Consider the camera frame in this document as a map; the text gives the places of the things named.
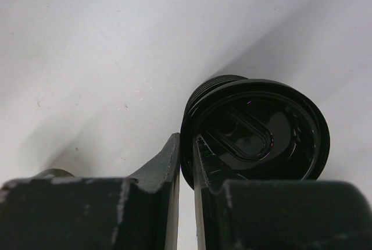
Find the black cup lid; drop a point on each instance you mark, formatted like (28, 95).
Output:
(261, 130)

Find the grey straw holder cup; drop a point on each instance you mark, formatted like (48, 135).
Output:
(51, 173)

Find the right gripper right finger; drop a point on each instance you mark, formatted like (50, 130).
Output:
(261, 214)

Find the black ribbed coffee cup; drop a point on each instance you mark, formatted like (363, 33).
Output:
(202, 90)

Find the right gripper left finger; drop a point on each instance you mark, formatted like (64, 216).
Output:
(139, 211)

